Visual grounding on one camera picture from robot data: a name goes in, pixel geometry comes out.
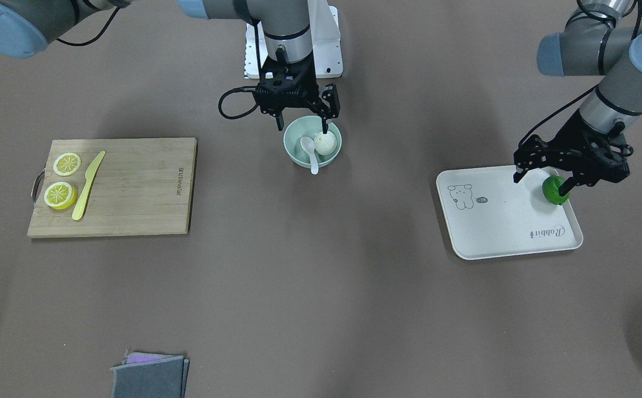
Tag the lower lemon slice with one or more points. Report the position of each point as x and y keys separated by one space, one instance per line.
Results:
x=67 y=164

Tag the grey folded cloth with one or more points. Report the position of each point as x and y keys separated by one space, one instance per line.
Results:
x=150 y=375

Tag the yellow plastic knife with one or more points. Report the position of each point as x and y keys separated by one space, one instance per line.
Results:
x=90 y=173

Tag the white ceramic spoon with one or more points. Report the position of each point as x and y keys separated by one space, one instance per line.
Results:
x=308 y=146

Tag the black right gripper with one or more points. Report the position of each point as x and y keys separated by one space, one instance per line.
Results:
x=329 y=99

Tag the white steamed bun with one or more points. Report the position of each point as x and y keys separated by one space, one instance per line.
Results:
x=325 y=143

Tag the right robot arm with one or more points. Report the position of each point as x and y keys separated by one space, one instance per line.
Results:
x=285 y=62

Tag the green lime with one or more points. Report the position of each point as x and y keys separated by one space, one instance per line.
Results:
x=550 y=189

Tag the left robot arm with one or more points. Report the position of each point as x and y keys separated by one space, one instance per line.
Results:
x=592 y=44

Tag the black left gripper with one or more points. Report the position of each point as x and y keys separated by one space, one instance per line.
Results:
x=577 y=139

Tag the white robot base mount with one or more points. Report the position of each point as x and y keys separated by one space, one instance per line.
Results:
x=326 y=39

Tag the mint green bowl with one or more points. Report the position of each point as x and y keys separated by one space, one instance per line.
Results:
x=309 y=126

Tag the beige rabbit print tray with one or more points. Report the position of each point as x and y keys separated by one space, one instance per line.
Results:
x=488 y=215

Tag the bamboo cutting board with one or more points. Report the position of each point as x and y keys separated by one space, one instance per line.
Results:
x=143 y=187

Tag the upper lemon half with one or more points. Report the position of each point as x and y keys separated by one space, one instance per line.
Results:
x=60 y=196

